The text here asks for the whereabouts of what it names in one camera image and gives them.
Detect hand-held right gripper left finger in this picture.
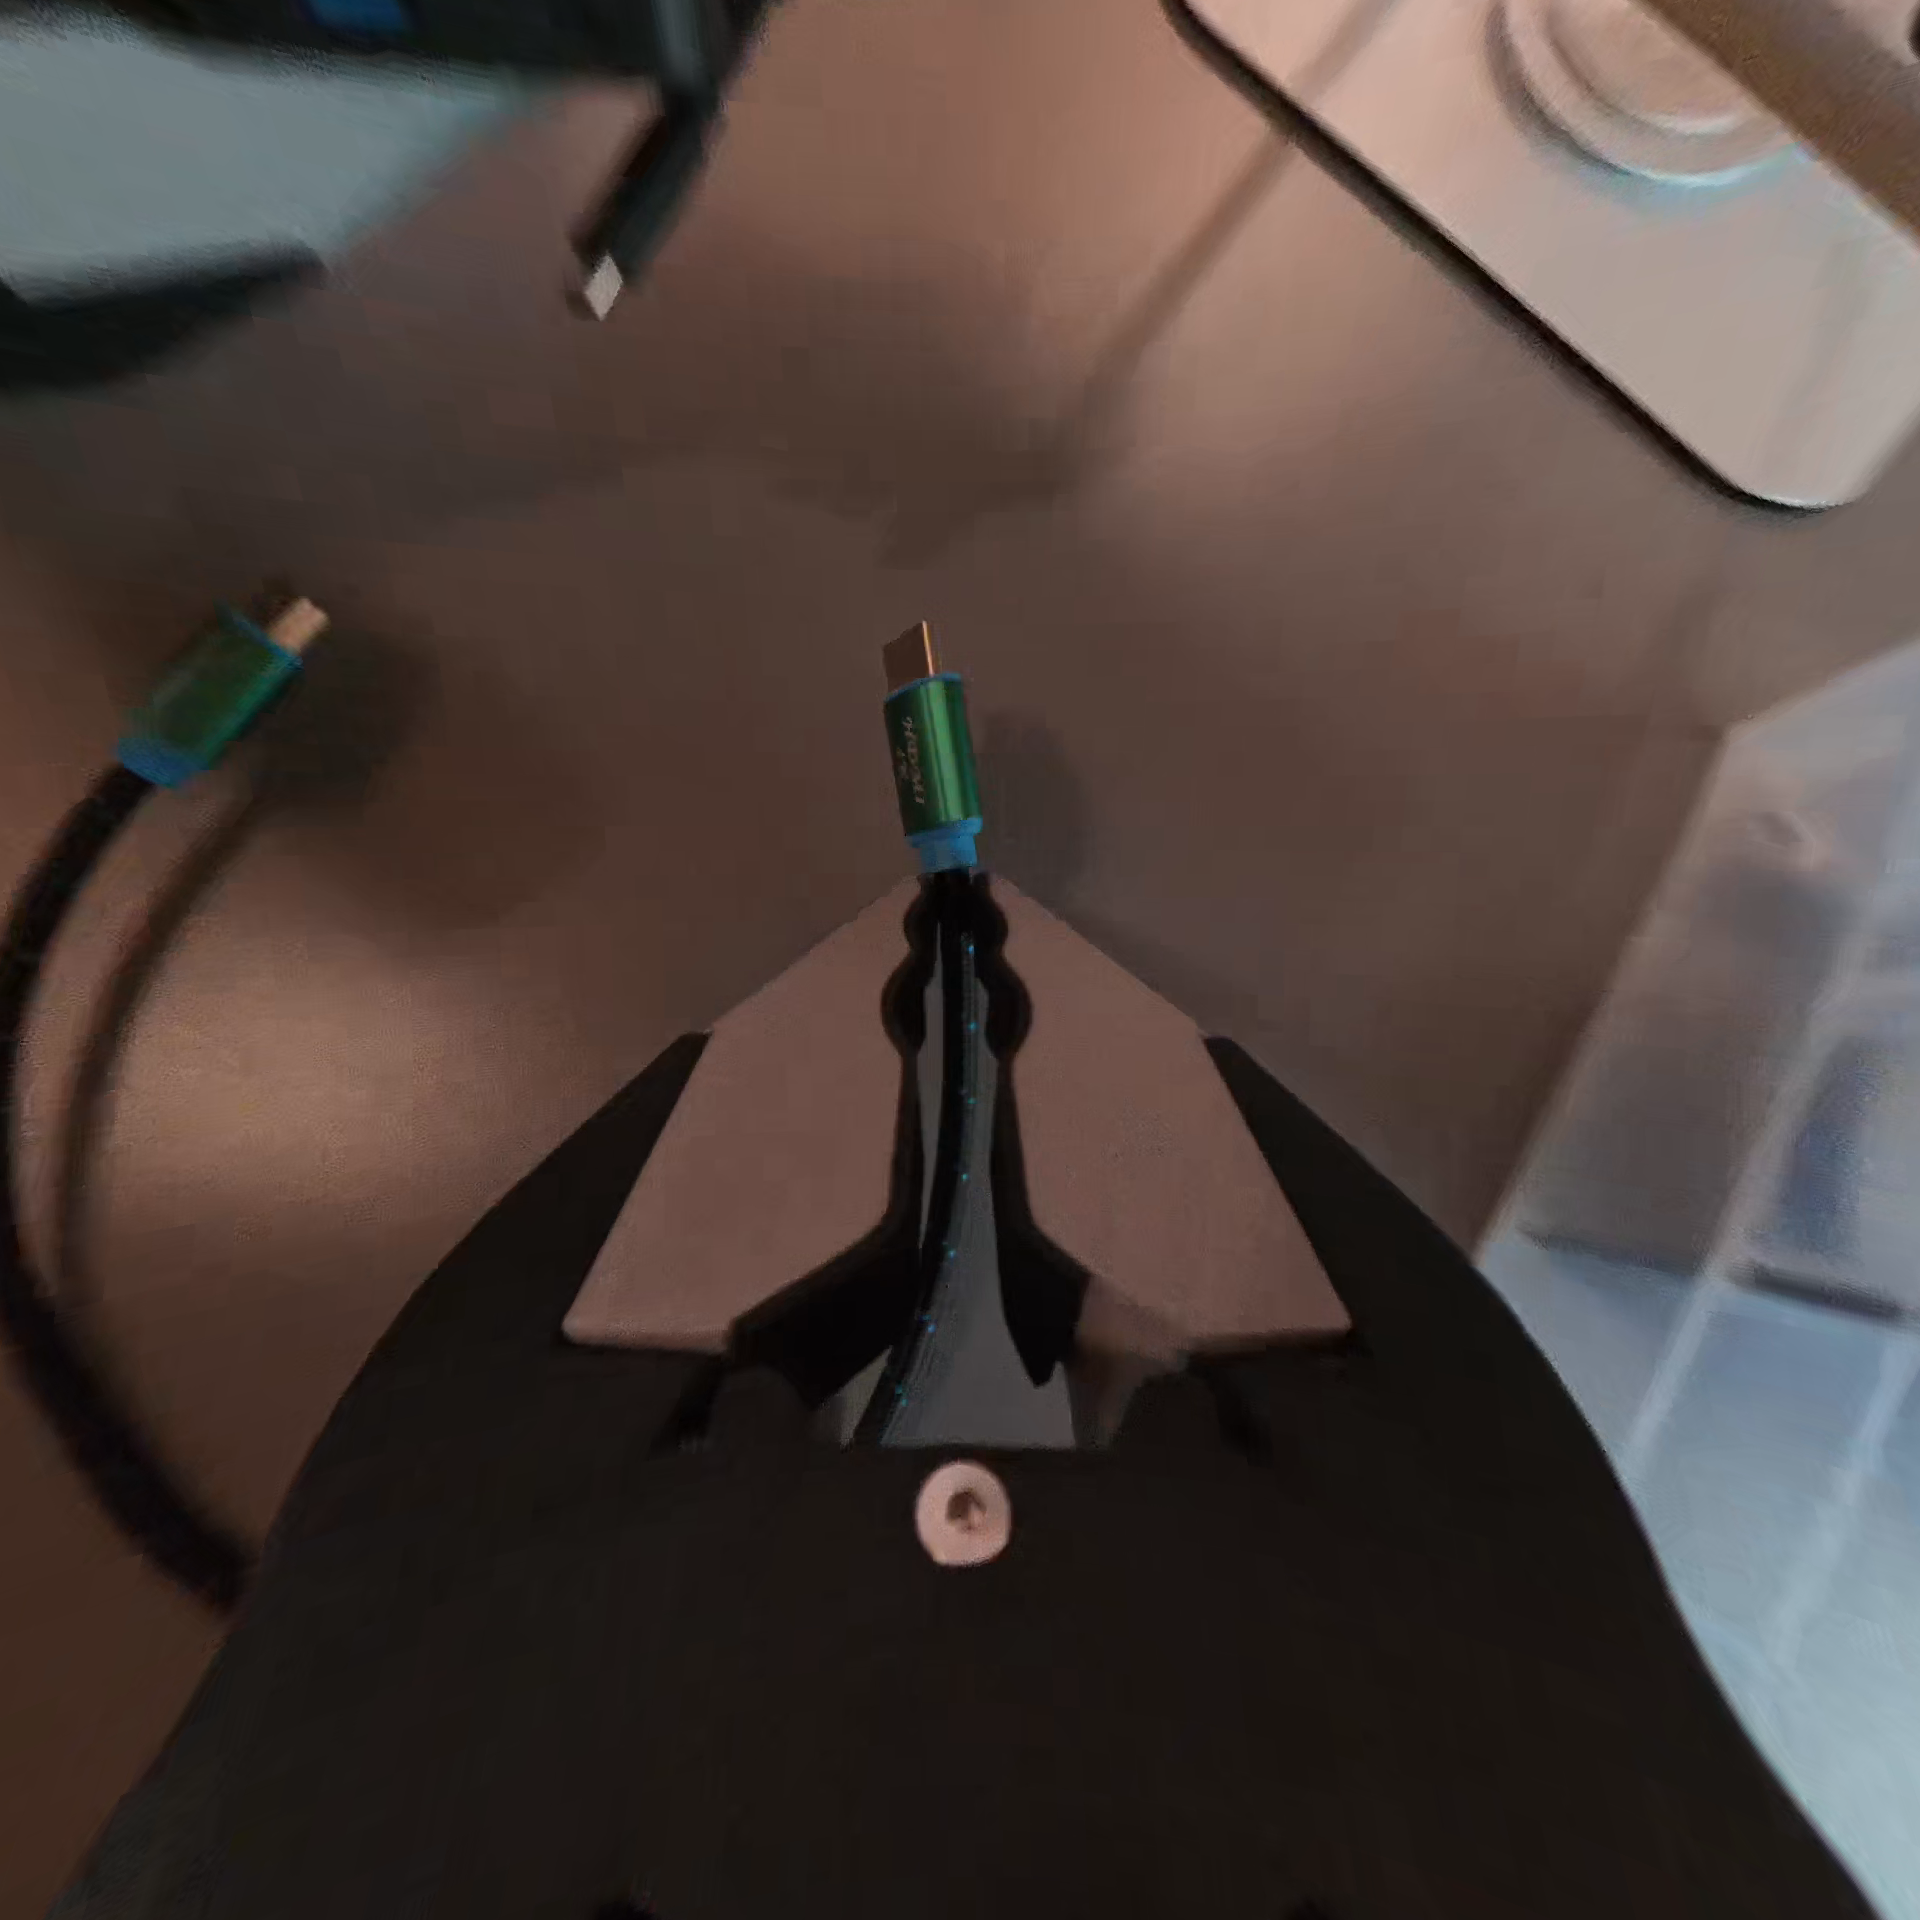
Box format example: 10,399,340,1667
562,874,941,1405

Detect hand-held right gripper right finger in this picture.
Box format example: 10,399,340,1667
983,874,1354,1388

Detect black braided hdmi cable green plugs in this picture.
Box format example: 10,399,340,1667
0,596,1092,1612

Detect clear plastic storage box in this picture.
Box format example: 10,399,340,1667
1472,644,1920,1920

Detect wood framed monitor white stand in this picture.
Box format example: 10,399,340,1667
1163,0,1920,516

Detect thin black usb cable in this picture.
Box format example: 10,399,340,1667
568,0,742,321

